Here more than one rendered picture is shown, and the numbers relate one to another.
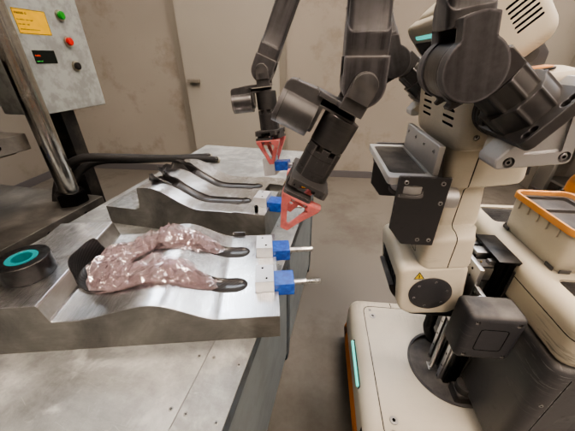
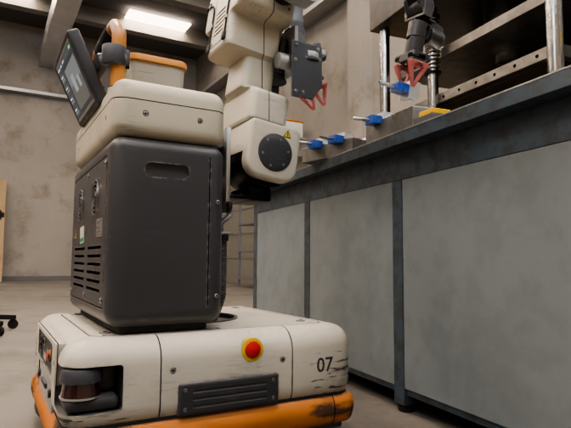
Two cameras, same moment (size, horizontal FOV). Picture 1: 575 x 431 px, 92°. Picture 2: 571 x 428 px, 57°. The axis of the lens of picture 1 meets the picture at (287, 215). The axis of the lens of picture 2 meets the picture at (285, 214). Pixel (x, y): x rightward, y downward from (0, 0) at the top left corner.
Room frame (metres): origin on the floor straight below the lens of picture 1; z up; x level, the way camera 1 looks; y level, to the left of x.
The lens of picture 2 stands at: (1.90, -1.18, 0.43)
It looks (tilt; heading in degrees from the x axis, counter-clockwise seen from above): 5 degrees up; 145
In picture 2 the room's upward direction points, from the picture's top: straight up
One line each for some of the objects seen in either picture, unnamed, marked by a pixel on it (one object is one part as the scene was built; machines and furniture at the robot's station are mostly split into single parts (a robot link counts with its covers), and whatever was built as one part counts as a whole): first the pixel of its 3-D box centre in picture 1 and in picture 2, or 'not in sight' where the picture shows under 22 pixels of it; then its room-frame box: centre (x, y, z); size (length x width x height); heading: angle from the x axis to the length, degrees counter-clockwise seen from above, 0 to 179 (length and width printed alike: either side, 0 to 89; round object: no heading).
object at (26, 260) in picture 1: (26, 265); not in sight; (0.39, 0.46, 0.93); 0.08 x 0.08 x 0.04
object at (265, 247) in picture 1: (285, 250); (333, 139); (0.53, 0.01, 0.85); 0.13 x 0.05 x 0.05; 94
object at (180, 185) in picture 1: (202, 180); not in sight; (0.80, 0.26, 0.92); 0.35 x 0.16 x 0.09; 77
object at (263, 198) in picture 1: (279, 204); (370, 120); (0.70, 0.02, 0.89); 0.13 x 0.05 x 0.05; 77
